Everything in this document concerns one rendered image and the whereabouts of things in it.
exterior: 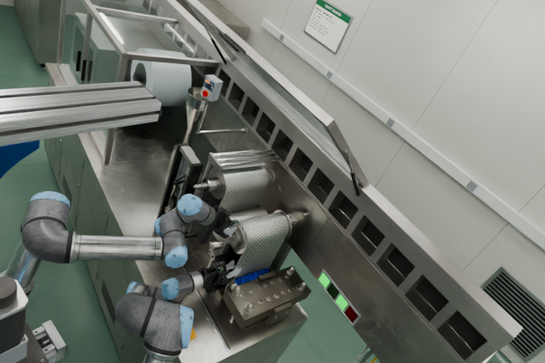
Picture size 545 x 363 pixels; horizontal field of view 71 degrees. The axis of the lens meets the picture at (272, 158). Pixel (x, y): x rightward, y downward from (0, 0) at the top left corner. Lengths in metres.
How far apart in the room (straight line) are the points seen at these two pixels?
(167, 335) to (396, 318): 0.85
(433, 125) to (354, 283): 2.55
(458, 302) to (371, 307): 0.37
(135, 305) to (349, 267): 0.87
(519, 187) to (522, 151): 0.30
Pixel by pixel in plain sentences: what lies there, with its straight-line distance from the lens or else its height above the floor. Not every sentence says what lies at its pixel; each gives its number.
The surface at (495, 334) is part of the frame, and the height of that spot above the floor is 1.62.
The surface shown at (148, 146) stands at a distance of 2.46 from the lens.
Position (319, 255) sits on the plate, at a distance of 1.82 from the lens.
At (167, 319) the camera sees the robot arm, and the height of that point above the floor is 1.34.
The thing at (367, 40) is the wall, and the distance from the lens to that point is 4.49.
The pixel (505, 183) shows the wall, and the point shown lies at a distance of 3.82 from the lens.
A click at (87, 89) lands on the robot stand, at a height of 2.03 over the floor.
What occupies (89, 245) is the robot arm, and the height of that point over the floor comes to 1.43.
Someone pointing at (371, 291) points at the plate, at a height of 1.35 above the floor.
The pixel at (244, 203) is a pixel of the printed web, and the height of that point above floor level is 1.25.
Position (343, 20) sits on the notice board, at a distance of 4.72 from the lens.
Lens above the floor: 2.41
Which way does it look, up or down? 31 degrees down
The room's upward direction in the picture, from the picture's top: 24 degrees clockwise
